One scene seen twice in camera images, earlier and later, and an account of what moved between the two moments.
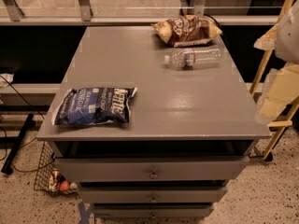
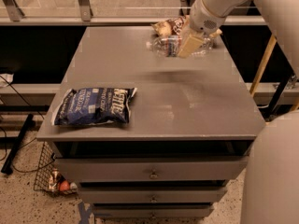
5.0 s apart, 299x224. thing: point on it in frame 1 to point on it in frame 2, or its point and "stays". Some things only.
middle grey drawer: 121,195 stays
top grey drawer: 153,168 stays
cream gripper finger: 281,89 to 203,21
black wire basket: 49,175 stays
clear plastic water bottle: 195,58 to 170,46
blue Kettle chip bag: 93,105 stays
